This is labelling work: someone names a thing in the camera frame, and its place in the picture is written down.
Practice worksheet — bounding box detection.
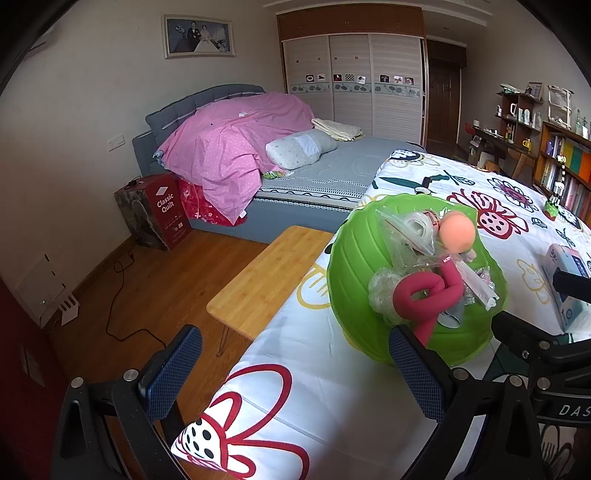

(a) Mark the low bamboo table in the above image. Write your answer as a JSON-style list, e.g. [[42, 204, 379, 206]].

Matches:
[[206, 225, 335, 356]]

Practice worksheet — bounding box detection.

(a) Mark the red floral bag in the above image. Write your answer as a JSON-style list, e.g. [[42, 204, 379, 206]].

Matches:
[[177, 178, 247, 227]]

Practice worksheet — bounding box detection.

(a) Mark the small wooden shelf rack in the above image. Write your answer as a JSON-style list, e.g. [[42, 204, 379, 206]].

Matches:
[[496, 90, 546, 144]]

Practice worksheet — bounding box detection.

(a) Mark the grey-white pillow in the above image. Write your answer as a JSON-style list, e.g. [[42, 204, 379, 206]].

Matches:
[[265, 129, 338, 170]]

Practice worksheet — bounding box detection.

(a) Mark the clear zip plastic bag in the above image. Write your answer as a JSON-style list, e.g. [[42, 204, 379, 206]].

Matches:
[[443, 256, 502, 310]]

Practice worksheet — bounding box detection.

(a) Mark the grey upholstered bed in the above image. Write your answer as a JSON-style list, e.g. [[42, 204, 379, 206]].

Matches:
[[132, 84, 426, 245]]

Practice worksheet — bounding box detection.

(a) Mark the dark wooden door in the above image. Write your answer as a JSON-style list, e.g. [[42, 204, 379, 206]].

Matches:
[[425, 39, 467, 155]]

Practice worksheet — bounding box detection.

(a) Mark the white sliding-door wardrobe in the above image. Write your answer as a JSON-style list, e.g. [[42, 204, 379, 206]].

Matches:
[[276, 4, 428, 148]]

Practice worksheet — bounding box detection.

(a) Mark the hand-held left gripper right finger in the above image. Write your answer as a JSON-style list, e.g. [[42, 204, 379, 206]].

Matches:
[[388, 325, 543, 480]]

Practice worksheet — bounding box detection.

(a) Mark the black-white striped toy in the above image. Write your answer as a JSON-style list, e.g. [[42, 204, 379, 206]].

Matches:
[[551, 154, 568, 204]]

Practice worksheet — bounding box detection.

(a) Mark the framed wall photo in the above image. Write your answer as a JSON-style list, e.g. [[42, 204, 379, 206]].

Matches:
[[163, 14, 236, 59]]

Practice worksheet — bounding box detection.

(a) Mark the white plastic storage rack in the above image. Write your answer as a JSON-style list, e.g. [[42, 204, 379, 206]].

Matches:
[[547, 85, 575, 127]]

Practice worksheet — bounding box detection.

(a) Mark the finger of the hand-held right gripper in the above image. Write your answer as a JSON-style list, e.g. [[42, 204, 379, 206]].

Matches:
[[491, 311, 578, 370], [551, 269, 591, 304]]

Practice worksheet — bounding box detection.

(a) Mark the black floor cable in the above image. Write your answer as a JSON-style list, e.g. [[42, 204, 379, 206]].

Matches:
[[105, 244, 168, 352]]

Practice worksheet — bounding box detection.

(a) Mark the plastic bag with white roll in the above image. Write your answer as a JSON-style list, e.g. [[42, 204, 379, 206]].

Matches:
[[376, 205, 439, 268]]

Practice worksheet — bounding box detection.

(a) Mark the pink quilt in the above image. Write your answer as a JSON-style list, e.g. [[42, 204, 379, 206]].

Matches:
[[157, 91, 315, 222]]

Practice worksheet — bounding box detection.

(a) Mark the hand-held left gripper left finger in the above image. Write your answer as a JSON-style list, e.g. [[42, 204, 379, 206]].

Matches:
[[51, 324, 204, 480]]

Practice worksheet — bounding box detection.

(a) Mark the peach makeup sponge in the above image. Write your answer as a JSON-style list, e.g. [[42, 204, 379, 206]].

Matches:
[[438, 211, 477, 254]]

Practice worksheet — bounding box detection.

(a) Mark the red quilt box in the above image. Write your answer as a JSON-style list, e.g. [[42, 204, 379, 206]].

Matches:
[[115, 173, 192, 251]]

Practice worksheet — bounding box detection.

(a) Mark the white floor device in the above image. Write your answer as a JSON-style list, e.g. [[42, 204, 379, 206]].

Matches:
[[14, 254, 80, 329]]

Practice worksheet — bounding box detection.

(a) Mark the wooden desk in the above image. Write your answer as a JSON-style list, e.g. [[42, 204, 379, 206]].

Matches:
[[466, 127, 539, 178]]

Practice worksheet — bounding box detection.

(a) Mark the pink foam hair roller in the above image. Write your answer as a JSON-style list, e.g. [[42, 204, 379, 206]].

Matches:
[[392, 263, 465, 344]]

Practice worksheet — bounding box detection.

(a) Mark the wooden bookshelf with books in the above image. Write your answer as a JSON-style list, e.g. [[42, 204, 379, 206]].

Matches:
[[531, 121, 591, 217]]

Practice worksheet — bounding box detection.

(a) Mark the green leaf-shaped plastic bowl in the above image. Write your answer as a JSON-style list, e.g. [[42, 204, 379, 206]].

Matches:
[[328, 191, 509, 367]]

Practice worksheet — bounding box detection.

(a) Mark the blue and white tissue box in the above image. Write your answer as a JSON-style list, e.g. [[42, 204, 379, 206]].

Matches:
[[540, 244, 591, 333]]

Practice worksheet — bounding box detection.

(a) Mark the folded cream blanket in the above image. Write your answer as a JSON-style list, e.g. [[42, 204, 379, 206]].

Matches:
[[311, 118, 363, 141]]

